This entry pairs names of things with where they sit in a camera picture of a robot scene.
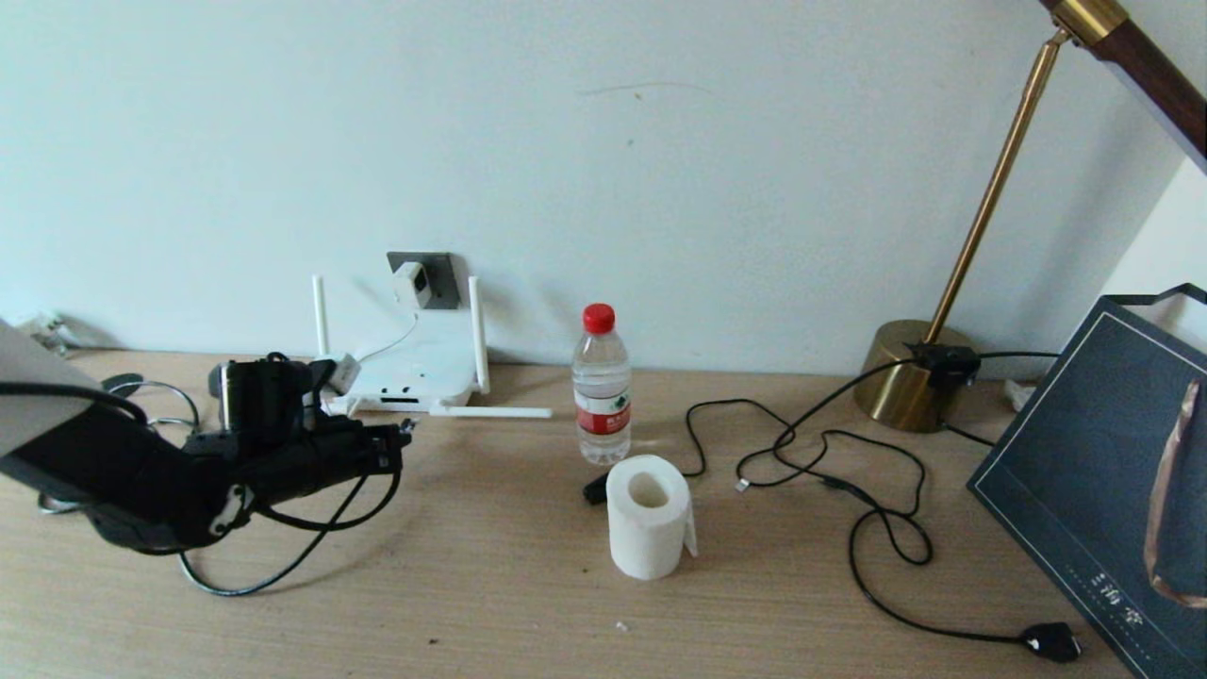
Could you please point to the clear water bottle red cap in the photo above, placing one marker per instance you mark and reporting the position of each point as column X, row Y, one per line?
column 603, row 396

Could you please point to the white toilet paper roll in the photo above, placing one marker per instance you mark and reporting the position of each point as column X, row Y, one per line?
column 646, row 538

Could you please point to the white wifi router with antennas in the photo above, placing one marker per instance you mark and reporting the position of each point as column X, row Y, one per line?
column 424, row 372

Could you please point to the grey wall socket plate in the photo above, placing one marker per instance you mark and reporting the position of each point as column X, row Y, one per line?
column 448, row 283

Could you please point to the small white object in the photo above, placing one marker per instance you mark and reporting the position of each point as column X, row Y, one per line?
column 1018, row 396

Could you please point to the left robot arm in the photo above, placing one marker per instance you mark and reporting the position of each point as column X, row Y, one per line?
column 94, row 462

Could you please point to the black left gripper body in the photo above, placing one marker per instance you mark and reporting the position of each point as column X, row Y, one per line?
column 339, row 457

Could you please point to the dark teal paper gift bag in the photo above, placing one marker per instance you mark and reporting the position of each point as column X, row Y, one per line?
column 1066, row 471

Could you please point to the clear plastic packet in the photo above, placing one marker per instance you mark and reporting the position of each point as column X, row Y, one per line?
column 42, row 332

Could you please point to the black oval desk grommet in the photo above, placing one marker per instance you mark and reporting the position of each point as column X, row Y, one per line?
column 121, row 383

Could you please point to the white power adapter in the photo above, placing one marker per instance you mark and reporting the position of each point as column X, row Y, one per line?
column 412, row 283

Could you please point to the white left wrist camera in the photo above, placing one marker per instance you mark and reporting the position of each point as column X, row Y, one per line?
column 341, row 374

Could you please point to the brass desk lamp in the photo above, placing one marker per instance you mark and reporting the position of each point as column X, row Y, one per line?
column 896, row 387

